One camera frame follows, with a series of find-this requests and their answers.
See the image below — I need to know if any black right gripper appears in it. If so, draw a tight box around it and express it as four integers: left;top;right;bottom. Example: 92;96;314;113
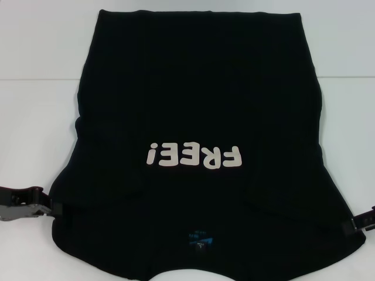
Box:
340;204;375;235

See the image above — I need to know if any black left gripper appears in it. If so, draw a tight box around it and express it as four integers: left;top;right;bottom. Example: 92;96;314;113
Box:
0;184;64;222

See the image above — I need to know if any black t-shirt with FREE print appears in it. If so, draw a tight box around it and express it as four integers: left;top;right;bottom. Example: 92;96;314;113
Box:
48;8;367;281

